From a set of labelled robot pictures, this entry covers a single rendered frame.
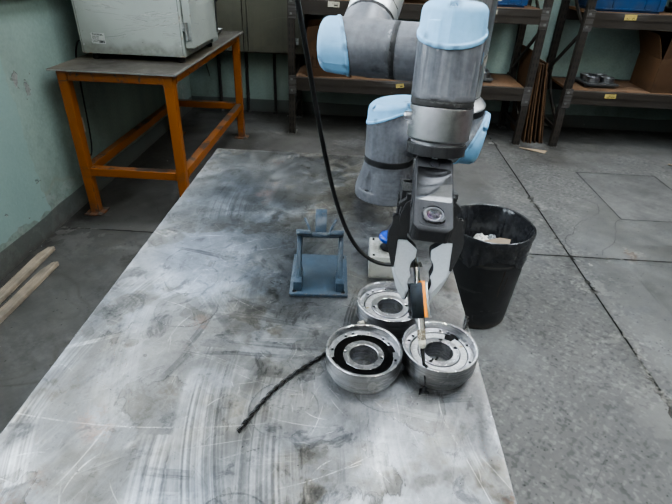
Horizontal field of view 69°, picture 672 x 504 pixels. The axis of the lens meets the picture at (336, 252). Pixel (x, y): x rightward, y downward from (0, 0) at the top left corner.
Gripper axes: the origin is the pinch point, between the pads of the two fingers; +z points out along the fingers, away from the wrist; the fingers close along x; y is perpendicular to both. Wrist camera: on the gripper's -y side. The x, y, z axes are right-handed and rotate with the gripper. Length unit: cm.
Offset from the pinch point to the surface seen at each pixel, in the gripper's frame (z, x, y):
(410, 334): 8.1, -0.3, 2.5
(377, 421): 13.1, 4.2, -10.6
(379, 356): 8.9, 4.3, -2.5
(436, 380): 9.8, -3.3, -5.5
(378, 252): 3.9, 4.6, 21.9
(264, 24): -38, 97, 373
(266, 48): -20, 96, 376
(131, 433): 14.2, 33.8, -15.4
